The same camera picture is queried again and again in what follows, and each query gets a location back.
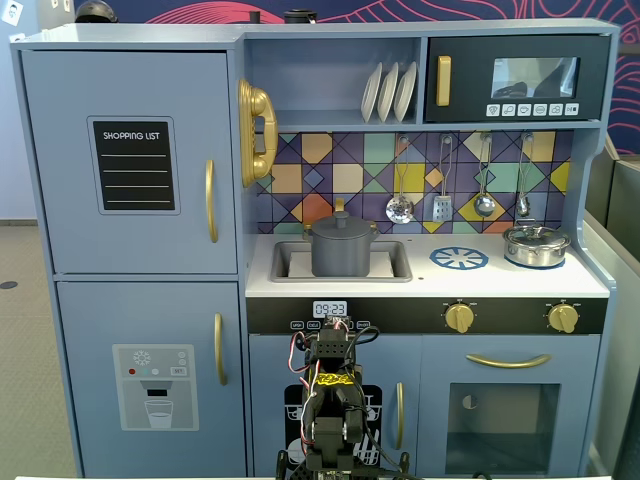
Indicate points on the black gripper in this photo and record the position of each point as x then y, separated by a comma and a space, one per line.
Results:
335, 325

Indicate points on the gray pot lid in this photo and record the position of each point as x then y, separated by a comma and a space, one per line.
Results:
342, 227

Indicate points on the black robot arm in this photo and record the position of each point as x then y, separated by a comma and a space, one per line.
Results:
332, 430

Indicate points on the glass steel pot lid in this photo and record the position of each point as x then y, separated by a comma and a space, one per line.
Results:
535, 235

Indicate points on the digital clock display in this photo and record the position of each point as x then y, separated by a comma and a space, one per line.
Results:
330, 309

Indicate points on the black dishwasher sticker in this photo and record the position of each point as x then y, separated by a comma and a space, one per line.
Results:
295, 400

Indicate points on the blue dishwasher door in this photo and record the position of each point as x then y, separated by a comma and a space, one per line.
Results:
267, 360

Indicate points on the black control panel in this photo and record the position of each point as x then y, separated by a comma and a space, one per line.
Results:
400, 315

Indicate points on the gray pot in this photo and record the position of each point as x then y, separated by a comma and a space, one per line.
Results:
340, 256

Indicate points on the grey sink basin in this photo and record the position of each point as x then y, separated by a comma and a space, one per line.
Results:
397, 262

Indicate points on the blue oven door with window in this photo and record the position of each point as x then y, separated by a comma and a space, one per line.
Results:
435, 400

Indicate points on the gold stove knob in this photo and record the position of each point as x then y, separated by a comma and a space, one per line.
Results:
563, 317
460, 317

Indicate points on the gold faucet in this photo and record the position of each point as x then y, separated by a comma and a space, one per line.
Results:
339, 204

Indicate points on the steel skimmer spoon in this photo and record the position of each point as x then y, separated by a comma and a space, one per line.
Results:
399, 209

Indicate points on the steel slotted spatula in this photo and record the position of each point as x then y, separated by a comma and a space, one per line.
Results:
442, 208

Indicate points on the colourful tile backsplash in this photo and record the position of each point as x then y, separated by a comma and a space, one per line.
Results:
350, 170

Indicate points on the grey water dispenser sticker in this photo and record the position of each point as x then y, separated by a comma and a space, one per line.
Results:
155, 390

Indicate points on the steel ladle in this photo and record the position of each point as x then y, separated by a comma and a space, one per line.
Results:
484, 205

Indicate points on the stainless steel pot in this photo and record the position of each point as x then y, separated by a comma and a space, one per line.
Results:
535, 256

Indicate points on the gold toy telephone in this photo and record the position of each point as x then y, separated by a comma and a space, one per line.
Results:
256, 130

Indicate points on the blue fridge door with dispenser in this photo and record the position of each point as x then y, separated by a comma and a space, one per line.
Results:
95, 320

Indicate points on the small steel spoon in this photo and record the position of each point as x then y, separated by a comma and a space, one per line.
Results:
523, 205

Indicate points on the white plate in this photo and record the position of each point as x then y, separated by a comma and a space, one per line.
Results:
387, 94
405, 92
371, 95

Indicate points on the black shopping list board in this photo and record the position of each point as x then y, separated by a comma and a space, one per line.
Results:
134, 167

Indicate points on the grey side cabinet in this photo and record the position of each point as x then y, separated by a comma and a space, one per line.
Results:
615, 240

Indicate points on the black toy microwave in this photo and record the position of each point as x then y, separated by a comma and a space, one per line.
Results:
470, 75

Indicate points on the round floor socket cover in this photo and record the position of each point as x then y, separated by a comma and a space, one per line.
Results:
8, 285

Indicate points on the black round container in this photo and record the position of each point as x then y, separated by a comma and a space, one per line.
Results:
299, 17

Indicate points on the blue fridge door with board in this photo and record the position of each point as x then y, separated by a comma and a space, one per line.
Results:
60, 150

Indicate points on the blue toy kitchen unit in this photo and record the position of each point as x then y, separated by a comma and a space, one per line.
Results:
150, 36

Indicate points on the black helmet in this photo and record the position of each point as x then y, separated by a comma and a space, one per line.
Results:
96, 11

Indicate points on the white wall picture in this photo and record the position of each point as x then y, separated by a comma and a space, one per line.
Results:
12, 12

